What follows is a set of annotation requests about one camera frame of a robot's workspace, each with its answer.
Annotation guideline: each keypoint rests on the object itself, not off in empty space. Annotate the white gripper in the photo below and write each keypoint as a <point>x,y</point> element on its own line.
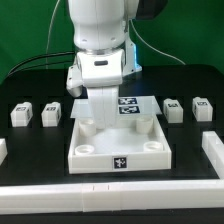
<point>95,71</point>

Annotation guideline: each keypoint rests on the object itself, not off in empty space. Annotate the white square tabletop tray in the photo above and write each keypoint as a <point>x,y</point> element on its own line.
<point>135,144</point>

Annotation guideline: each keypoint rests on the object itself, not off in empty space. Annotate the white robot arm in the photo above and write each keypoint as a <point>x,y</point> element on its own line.
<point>105,52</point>

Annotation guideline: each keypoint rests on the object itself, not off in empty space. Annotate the white sheet with tags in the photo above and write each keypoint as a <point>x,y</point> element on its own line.
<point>143,105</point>

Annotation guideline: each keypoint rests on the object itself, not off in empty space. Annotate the white left barrier block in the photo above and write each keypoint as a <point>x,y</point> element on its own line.
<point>3,150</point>

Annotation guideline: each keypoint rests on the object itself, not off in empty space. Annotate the white right barrier wall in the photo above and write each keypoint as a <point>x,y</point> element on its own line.
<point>214,149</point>

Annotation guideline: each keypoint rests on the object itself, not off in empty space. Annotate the white barrier wall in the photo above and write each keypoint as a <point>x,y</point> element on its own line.
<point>117,196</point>
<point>214,149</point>

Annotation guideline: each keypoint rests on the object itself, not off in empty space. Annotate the white front barrier wall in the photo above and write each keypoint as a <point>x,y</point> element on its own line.
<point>117,196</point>

